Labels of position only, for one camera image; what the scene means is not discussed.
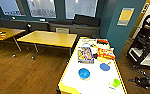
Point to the small green cup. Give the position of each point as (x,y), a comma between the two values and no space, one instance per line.
(116,83)

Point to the white shallow bowl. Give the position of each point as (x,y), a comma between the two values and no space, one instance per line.
(104,80)

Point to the yellow flat object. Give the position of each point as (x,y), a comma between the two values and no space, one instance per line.
(102,59)

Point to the orange game box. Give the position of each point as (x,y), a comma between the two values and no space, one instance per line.
(106,53)

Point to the red and black object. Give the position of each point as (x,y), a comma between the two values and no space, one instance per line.
(102,41)

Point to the white flat box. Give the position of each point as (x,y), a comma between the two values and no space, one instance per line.
(88,41)

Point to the yellow air hockey table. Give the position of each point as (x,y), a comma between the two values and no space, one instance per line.
(71,80)

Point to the dark grey sofa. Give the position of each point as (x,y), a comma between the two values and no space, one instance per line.
(86,23)

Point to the light grey chair back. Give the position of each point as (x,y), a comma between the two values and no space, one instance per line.
(62,30)

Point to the interior glass window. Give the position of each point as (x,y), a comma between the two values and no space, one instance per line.
(11,7)
(81,8)
(41,8)

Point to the light wooden table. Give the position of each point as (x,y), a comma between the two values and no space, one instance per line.
(9,32)
(47,38)

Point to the small black round object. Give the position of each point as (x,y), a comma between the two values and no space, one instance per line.
(28,27)

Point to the long dark grey bench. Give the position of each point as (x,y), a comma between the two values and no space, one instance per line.
(11,24)

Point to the yellow wall poster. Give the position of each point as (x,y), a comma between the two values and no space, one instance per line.
(125,16)

